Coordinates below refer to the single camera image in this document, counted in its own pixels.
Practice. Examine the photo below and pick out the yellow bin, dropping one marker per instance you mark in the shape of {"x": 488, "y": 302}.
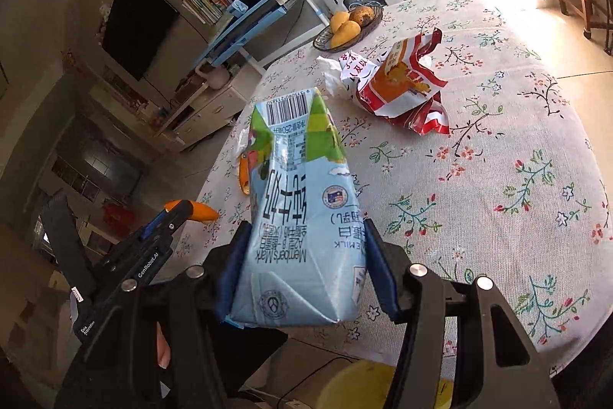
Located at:
{"x": 364, "y": 385}

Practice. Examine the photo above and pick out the white television cabinet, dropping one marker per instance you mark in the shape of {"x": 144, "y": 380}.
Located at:
{"x": 206, "y": 107}

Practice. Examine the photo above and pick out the brown spotted mango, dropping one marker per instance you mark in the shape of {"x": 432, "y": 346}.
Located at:
{"x": 361, "y": 15}

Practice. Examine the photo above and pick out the stack of books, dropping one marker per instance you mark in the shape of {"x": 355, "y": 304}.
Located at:
{"x": 206, "y": 4}

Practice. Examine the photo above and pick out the light blue desk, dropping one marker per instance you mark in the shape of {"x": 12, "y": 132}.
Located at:
{"x": 249, "y": 23}

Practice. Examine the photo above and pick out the black television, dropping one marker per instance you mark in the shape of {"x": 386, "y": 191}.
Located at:
{"x": 139, "y": 21}

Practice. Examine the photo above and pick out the person's left hand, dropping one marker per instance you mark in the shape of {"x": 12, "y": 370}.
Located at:
{"x": 162, "y": 342}

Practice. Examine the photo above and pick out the white bag with red print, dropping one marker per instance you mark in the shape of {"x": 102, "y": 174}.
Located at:
{"x": 357, "y": 66}

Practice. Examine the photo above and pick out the dark fruit bowl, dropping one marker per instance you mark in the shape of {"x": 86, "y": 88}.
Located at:
{"x": 325, "y": 41}

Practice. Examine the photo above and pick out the floral tablecloth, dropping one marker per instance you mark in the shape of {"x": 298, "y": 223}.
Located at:
{"x": 479, "y": 198}

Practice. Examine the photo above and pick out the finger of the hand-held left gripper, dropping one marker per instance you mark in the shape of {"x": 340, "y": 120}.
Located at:
{"x": 178, "y": 216}
{"x": 154, "y": 224}

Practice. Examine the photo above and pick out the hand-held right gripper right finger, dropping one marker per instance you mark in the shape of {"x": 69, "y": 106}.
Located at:
{"x": 383, "y": 275}

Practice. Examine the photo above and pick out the blue milk carton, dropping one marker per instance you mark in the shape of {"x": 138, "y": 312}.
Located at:
{"x": 297, "y": 217}

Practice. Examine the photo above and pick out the yellow mango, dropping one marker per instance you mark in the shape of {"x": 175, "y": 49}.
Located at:
{"x": 345, "y": 34}
{"x": 340, "y": 21}

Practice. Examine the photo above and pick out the white round jug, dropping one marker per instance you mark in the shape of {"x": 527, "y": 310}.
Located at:
{"x": 218, "y": 77}

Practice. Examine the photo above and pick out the red white snack bag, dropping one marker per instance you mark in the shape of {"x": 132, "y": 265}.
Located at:
{"x": 407, "y": 88}

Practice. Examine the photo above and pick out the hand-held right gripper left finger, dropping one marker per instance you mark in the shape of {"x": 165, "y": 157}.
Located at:
{"x": 225, "y": 279}

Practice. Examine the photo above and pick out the red stool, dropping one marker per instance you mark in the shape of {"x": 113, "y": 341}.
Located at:
{"x": 117, "y": 215}

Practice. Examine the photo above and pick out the white tissue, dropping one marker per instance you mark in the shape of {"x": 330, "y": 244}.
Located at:
{"x": 333, "y": 78}

